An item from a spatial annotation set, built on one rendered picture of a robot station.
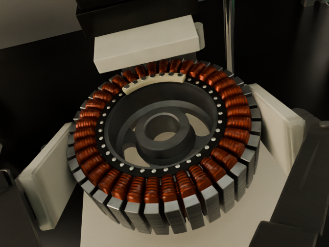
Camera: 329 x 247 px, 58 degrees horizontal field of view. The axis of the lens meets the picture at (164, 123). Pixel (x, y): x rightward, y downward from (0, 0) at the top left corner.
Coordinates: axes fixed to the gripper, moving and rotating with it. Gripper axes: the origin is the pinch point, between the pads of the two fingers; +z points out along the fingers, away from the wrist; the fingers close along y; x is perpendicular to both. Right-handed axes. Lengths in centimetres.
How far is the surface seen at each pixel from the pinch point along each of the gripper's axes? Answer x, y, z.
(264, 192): -6.0, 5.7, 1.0
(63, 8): 10.1, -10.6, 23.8
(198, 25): 5.0, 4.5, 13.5
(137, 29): 6.1, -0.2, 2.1
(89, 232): -6.3, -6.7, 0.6
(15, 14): 10.7, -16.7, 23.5
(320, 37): 1.1, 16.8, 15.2
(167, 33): 5.6, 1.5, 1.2
